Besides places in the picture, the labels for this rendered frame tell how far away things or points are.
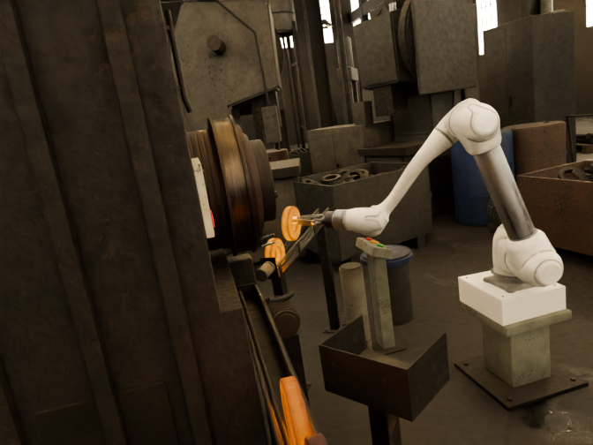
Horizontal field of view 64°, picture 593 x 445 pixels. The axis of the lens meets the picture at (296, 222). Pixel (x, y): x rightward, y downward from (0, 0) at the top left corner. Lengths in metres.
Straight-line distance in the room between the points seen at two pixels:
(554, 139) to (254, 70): 2.89
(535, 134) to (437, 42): 1.28
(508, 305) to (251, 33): 3.08
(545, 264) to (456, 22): 3.69
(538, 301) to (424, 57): 3.16
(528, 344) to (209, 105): 3.13
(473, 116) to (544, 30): 4.57
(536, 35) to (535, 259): 4.49
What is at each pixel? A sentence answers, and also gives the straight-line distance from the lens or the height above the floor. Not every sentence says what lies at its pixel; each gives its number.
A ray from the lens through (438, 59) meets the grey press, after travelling 5.04.
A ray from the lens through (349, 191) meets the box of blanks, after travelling 3.80.
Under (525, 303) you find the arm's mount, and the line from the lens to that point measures 2.20.
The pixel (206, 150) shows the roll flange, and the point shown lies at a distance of 1.45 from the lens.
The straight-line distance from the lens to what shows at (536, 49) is 6.22.
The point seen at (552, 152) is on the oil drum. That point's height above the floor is 0.62.
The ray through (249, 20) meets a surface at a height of 2.14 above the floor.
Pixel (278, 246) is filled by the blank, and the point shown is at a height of 0.74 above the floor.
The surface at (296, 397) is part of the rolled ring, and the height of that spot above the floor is 0.77.
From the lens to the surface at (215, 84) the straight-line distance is 4.30.
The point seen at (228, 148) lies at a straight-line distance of 1.42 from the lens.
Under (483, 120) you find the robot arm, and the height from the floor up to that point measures 1.20.
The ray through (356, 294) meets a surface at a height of 0.38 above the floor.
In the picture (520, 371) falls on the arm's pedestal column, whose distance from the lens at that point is 2.37.
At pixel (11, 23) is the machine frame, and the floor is 1.57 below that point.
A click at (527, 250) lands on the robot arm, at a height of 0.70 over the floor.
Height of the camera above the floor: 1.32
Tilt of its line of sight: 13 degrees down
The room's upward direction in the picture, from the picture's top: 9 degrees counter-clockwise
